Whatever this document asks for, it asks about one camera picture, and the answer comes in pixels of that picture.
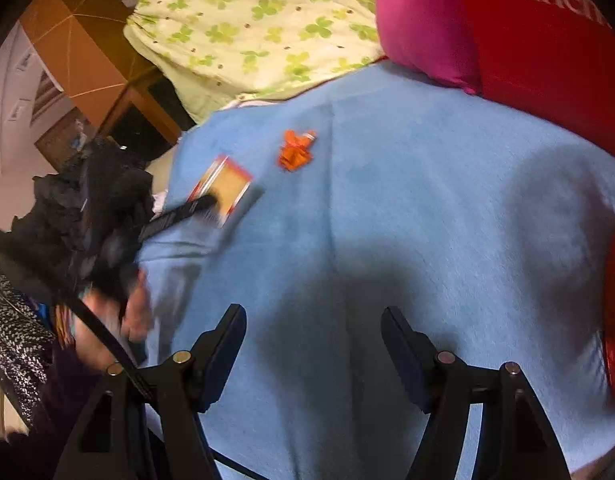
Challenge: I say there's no crumpled orange wrapper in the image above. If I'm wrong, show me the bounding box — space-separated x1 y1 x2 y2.
277 130 318 173

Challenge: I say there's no black white speckled cloth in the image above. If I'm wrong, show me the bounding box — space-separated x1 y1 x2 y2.
0 265 55 431

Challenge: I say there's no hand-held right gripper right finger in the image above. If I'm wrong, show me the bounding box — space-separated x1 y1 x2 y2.
381 306 573 480

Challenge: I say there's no red bag with white print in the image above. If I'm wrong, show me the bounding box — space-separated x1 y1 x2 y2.
450 0 615 166

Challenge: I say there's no pink pillow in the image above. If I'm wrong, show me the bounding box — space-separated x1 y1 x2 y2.
375 0 483 96

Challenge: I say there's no black clothing pile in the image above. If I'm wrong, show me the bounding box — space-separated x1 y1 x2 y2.
0 142 155 301

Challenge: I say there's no blue blanket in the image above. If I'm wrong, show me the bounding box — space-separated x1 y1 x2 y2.
134 60 615 480

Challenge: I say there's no person's left hand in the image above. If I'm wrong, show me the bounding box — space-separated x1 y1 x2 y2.
74 267 155 371

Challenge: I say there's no clover print quilt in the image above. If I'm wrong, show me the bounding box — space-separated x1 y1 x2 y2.
123 0 388 123

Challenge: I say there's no dark purple cloth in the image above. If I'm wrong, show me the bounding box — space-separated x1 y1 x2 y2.
17 350 103 461

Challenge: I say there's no wooden cabinet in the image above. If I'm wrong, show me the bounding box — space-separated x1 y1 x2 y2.
20 0 198 161

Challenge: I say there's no small yellow red card box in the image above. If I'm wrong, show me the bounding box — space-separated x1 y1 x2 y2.
190 155 265 228

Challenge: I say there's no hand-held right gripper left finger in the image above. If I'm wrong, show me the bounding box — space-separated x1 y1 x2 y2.
54 303 248 480

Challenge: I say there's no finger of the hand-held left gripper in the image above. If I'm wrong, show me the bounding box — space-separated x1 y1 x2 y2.
137 195 218 242

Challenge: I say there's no black cable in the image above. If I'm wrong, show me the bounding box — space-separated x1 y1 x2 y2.
0 224 268 480

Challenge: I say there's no beige mattress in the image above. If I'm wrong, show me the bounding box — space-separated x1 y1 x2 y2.
146 154 184 197

